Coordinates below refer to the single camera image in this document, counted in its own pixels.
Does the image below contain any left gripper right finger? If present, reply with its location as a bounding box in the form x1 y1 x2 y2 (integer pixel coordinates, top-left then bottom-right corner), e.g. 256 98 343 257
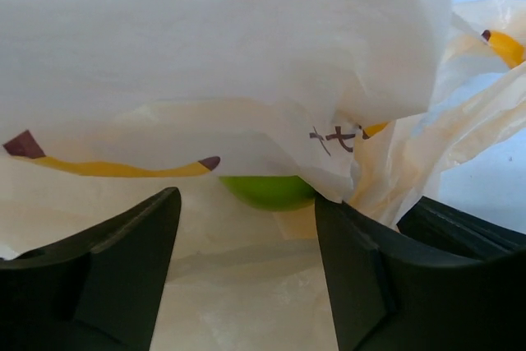
315 197 525 350

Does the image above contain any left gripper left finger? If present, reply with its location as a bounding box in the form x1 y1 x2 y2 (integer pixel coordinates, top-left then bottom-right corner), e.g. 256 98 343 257
1 187 182 350

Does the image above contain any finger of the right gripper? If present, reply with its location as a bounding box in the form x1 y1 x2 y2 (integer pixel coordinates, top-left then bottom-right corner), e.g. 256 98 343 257
398 197 525 261

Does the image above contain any smooth green fake fruit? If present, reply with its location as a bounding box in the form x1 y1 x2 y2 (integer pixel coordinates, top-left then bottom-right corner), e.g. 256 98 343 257
219 176 316 212

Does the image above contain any translucent banana-print plastic bag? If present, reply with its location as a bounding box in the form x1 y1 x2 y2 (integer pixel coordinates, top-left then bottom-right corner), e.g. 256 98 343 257
1 0 525 350

